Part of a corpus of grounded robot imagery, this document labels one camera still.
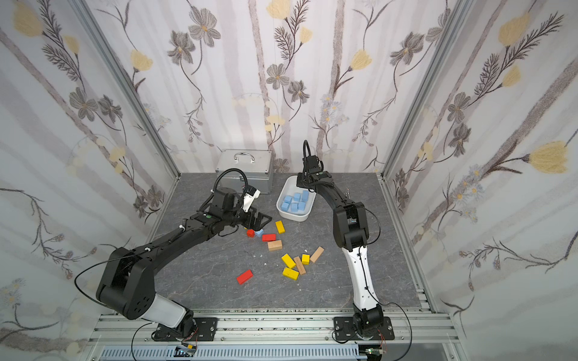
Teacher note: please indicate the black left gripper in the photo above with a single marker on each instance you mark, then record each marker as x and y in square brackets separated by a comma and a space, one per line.
[252, 216]

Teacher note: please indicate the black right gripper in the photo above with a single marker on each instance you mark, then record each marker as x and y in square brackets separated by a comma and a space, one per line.
[309, 178]

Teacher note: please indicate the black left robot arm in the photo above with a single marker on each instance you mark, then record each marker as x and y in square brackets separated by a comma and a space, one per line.
[128, 281]

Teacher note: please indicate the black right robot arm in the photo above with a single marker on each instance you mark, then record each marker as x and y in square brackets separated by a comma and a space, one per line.
[351, 234]

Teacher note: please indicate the red long block centre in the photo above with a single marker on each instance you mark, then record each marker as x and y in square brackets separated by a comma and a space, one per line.
[268, 237]

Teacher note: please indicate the red long block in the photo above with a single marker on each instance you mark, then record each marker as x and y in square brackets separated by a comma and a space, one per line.
[268, 237]
[244, 277]

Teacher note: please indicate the yellow long block top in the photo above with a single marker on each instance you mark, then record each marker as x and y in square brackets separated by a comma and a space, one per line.
[280, 227]

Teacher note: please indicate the natural wood block centre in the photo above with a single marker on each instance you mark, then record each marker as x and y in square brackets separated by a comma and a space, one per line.
[275, 245]

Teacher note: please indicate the white plastic tray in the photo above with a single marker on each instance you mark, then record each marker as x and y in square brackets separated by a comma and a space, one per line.
[289, 189]

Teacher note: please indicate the yellow block centre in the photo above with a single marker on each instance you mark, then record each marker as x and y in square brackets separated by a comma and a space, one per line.
[288, 261]

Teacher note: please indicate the red long block front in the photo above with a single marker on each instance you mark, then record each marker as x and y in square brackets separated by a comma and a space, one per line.
[244, 277]

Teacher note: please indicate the silver aluminium first aid case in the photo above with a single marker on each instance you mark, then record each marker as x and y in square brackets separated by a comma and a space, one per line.
[256, 165]

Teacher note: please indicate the small yellow cube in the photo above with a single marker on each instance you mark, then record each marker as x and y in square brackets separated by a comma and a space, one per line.
[305, 259]

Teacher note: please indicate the yellow speckled block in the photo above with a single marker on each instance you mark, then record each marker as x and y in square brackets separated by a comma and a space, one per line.
[291, 274]

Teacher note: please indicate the engraved wood block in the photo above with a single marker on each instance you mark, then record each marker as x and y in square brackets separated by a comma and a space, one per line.
[300, 266]

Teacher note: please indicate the plain wood block right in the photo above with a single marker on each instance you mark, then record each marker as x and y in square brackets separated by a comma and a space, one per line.
[318, 252]

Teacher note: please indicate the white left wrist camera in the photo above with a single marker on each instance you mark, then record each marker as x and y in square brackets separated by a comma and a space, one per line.
[250, 195]

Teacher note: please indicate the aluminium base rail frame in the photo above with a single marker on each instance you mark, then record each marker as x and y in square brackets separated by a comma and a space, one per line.
[405, 330]

